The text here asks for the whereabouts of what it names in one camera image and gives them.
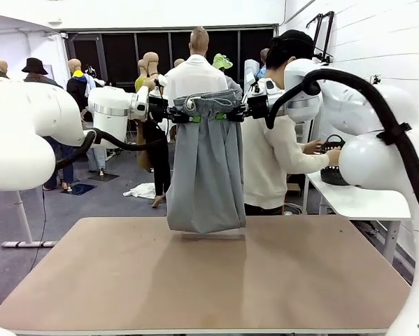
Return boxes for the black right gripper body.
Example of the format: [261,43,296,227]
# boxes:
[247,94,270,120]

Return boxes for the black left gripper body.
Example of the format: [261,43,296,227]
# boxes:
[148,96,170,123]

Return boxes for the grey training pants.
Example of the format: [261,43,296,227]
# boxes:
[166,89,247,235]

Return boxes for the black perforated laundry basket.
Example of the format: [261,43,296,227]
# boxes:
[320,134,350,186]

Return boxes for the cream-sleeved right forearm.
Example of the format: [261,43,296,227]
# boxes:
[285,153,331,174]

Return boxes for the person's left hand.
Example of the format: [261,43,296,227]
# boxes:
[303,139,324,155]

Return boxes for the person's right hand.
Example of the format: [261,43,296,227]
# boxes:
[326,147,341,166]

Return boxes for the mannequin in yellow-green top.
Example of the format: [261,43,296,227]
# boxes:
[134,59,149,92]

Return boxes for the mannequin in white shirt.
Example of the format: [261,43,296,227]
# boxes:
[165,27,229,141]

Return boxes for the tan mannequin black trousers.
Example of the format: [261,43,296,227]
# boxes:
[135,51,171,209]

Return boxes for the man in blue floral shirt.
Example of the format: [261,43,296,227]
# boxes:
[256,48,271,80]

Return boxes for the person in green hat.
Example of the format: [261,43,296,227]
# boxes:
[212,52,243,92]

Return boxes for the person in cream cardigan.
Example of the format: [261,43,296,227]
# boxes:
[242,29,341,216]

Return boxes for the white cloth on floor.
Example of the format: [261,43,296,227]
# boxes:
[123,182,157,200]

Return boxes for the mannequin with yellow collar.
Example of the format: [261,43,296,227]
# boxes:
[67,58,107,174]

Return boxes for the black-framed white reflector panel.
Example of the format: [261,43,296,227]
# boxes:
[306,10,335,64]

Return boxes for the mannequin with black hat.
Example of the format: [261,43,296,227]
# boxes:
[22,57,76,192]

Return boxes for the white side table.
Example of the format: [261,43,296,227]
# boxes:
[305,170,412,265]

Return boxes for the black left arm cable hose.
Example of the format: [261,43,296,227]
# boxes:
[55,128,168,169]

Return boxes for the black mannequin base plate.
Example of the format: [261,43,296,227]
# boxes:
[60,183,97,196]
[88,171,120,182]

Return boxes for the thin black floor cable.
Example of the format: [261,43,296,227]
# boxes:
[29,188,48,272]

